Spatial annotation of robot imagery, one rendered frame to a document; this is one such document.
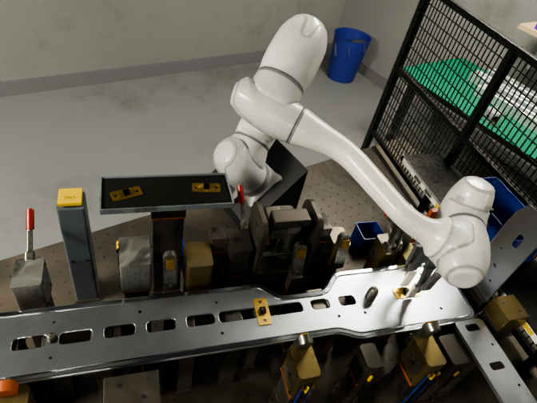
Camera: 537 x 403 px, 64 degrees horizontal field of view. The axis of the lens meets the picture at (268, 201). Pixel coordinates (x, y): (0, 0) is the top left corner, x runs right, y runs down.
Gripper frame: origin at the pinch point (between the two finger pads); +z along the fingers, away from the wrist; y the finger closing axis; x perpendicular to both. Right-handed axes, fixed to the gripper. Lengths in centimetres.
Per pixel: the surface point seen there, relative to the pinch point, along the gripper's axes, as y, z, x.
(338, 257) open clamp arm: -13.9, 1.4, -18.5
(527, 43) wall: -204, 3, 223
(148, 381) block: 16, 1, -78
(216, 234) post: -21, -6, -57
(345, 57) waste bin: -317, 76, 134
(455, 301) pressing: 5.3, 4.2, 15.2
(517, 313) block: 15.2, -1.9, 27.7
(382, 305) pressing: 3.4, 4.2, -10.0
